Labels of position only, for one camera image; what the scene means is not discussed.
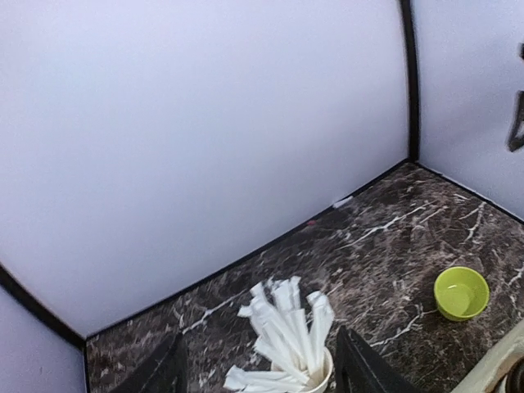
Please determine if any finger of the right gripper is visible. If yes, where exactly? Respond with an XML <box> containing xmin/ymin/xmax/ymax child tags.
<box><xmin>505</xmin><ymin>40</ymin><xmax>524</xmax><ymax>153</ymax></box>

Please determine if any black frame post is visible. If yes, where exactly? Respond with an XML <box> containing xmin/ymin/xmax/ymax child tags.
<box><xmin>1</xmin><ymin>268</ymin><xmax>88</xmax><ymax>392</ymax></box>
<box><xmin>399</xmin><ymin>0</ymin><xmax>421</xmax><ymax>163</ymax></box>

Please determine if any left black frame post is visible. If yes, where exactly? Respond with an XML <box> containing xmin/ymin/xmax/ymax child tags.
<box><xmin>1</xmin><ymin>268</ymin><xmax>88</xmax><ymax>392</ymax></box>

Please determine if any brown paper bag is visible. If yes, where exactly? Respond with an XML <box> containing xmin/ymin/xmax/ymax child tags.
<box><xmin>453</xmin><ymin>320</ymin><xmax>523</xmax><ymax>393</ymax></box>

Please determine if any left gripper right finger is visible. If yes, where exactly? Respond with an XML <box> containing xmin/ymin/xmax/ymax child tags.
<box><xmin>335</xmin><ymin>326</ymin><xmax>418</xmax><ymax>393</ymax></box>

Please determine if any green bowl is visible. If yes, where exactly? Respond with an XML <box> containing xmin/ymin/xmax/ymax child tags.
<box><xmin>433</xmin><ymin>266</ymin><xmax>490</xmax><ymax>322</ymax></box>

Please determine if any right black frame post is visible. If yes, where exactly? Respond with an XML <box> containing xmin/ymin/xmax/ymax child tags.
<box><xmin>399</xmin><ymin>0</ymin><xmax>421</xmax><ymax>163</ymax></box>

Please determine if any white cup holding straws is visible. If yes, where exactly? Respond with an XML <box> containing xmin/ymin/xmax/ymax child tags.
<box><xmin>267</xmin><ymin>345</ymin><xmax>334</xmax><ymax>392</ymax></box>

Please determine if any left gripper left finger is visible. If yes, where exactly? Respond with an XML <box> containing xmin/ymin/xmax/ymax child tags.
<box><xmin>118</xmin><ymin>332</ymin><xmax>184</xmax><ymax>392</ymax></box>

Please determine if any bundle of wrapped white straws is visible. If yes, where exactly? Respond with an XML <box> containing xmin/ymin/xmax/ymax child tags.
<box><xmin>224</xmin><ymin>276</ymin><xmax>334</xmax><ymax>392</ymax></box>

